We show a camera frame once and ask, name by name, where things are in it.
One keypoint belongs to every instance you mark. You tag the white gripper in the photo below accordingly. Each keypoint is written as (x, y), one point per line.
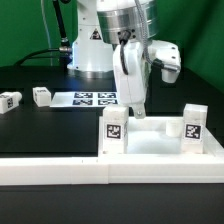
(132, 87)

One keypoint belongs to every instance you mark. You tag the white square tabletop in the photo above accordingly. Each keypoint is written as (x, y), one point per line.
(160, 136)

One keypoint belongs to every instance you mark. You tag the white sheet with fiducial tags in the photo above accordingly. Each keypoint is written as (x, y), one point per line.
(83, 99)

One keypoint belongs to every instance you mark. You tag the white L-shaped obstacle fence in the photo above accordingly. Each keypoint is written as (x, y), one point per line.
(182, 168)

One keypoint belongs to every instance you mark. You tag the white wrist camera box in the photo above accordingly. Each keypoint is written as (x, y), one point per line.
(168, 54)

